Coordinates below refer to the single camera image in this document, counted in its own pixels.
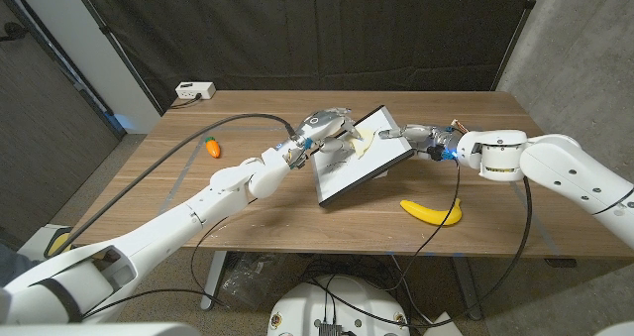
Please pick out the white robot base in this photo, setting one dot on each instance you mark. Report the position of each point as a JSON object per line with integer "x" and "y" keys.
{"x": 342, "y": 301}

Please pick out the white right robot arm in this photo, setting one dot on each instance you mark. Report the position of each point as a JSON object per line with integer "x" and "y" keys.
{"x": 560, "y": 167}

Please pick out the white power strip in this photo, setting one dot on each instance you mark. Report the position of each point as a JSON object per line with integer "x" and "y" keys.
{"x": 195, "y": 90}

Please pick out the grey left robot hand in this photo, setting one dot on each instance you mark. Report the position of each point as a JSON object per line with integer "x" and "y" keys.
{"x": 327, "y": 128}

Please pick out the yellow toy banana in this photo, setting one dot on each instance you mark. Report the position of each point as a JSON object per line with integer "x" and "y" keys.
{"x": 428, "y": 214}

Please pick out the white table leg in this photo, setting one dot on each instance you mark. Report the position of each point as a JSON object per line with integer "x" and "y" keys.
{"x": 213, "y": 281}

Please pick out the clear plastic bag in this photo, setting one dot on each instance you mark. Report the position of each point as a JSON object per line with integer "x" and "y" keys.
{"x": 252, "y": 276}

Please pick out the white robot torso edge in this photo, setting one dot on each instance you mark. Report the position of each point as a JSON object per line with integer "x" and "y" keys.
{"x": 99, "y": 330}

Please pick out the orange toy carrot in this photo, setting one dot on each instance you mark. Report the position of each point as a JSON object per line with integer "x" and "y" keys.
{"x": 213, "y": 149}

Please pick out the backdrop stand pole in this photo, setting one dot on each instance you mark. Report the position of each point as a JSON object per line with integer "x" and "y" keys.
{"x": 517, "y": 33}
{"x": 116, "y": 46}

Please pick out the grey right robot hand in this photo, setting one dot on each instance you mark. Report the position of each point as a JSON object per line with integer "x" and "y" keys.
{"x": 436, "y": 139}

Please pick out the pale yellow sponge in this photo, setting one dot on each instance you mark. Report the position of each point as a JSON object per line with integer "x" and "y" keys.
{"x": 364, "y": 143}

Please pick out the white floor box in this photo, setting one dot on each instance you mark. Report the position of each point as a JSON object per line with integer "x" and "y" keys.
{"x": 443, "y": 328}

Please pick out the black backdrop curtain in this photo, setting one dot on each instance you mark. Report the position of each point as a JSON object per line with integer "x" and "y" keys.
{"x": 317, "y": 29}

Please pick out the white and yellow floor platform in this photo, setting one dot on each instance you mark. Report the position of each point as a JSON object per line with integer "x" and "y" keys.
{"x": 59, "y": 242}

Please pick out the dark table foot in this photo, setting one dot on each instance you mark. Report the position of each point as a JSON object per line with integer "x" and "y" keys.
{"x": 560, "y": 263}

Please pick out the small framed whiteboard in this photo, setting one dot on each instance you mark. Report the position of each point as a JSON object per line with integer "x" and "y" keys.
{"x": 356, "y": 172}

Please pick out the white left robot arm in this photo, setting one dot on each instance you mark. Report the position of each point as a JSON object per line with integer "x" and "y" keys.
{"x": 173, "y": 222}

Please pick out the grey table leg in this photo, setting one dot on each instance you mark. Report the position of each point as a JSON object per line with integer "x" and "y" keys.
{"x": 465, "y": 286}

